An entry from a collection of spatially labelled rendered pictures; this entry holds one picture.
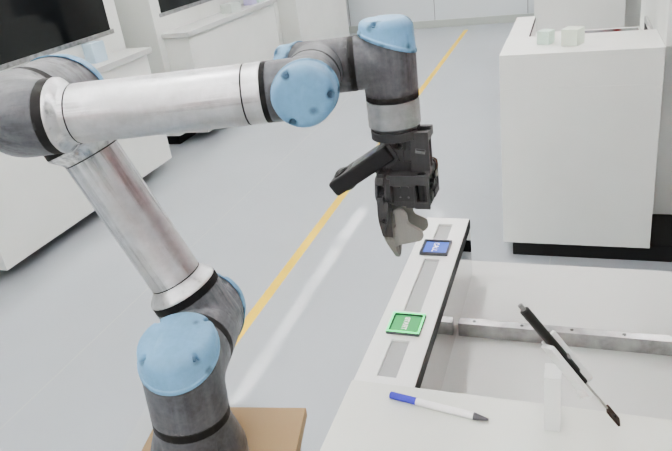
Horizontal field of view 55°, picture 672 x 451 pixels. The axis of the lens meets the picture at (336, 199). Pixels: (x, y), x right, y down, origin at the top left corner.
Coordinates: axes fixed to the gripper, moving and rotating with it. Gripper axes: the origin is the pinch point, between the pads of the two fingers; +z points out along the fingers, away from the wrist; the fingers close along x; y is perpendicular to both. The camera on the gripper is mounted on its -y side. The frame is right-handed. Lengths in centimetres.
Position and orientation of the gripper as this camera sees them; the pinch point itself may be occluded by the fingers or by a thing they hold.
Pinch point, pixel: (393, 247)
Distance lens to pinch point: 102.3
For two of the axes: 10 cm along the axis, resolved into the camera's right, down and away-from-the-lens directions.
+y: 9.4, 0.2, -3.4
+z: 1.3, 9.1, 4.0
